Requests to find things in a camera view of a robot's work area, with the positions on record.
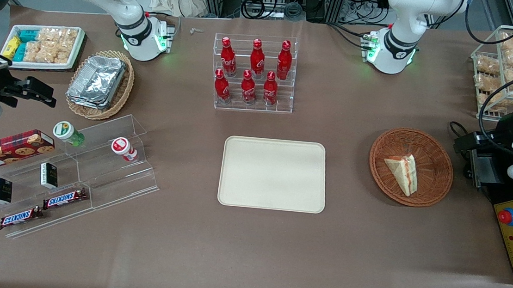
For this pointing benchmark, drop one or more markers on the red cola bottle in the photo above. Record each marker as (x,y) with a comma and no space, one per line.
(228,58)
(248,90)
(284,60)
(222,89)
(258,59)
(270,90)

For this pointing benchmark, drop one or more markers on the clear rice cracker bag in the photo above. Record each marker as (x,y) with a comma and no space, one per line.
(57,35)
(32,51)
(55,53)

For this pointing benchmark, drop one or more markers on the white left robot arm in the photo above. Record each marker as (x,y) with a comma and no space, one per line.
(400,36)

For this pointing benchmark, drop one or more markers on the red tartan cookie box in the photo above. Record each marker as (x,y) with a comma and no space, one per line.
(5,150)

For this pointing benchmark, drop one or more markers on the small black white box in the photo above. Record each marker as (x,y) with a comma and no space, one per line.
(1,191)
(49,175)

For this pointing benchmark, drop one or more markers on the red white drink bottle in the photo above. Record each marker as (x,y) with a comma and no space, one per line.
(122,147)

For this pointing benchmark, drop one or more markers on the triangle sandwich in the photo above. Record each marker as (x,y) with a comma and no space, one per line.
(403,173)

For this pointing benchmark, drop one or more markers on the light oval wicker basket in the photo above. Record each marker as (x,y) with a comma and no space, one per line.
(121,97)

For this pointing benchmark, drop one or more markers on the clear acrylic bottle rack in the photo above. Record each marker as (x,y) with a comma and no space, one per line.
(250,108)

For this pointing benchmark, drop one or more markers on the stack of foil trays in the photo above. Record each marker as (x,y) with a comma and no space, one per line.
(97,81)

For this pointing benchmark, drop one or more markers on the black countertop machine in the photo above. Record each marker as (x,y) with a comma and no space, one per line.
(486,175)

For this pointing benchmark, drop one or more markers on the red emergency stop button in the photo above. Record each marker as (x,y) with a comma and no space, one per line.
(507,216)

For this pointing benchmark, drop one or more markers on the green capped drink bottle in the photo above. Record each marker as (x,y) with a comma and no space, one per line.
(66,132)

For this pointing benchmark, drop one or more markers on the small clear plastic piece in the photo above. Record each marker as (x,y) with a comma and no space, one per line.
(196,30)

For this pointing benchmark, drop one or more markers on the beige rectangular tray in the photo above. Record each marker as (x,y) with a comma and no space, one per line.
(272,173)

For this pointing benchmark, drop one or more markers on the brown round wicker basket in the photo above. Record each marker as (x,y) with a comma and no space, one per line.
(434,178)

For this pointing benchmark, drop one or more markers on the clear acrylic stepped shelf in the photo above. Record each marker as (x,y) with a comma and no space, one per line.
(114,182)

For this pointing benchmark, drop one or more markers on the snickers chocolate bar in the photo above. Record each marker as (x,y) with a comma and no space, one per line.
(65,198)
(20,218)

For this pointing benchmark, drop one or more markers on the white snack tray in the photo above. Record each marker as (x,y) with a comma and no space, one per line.
(76,54)

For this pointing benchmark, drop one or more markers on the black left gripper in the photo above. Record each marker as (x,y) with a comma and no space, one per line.
(503,130)

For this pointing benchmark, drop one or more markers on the yellow snack packet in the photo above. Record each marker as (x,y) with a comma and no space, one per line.
(11,47)

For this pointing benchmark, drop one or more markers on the teal snack packet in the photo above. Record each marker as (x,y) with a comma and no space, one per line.
(20,52)
(28,35)

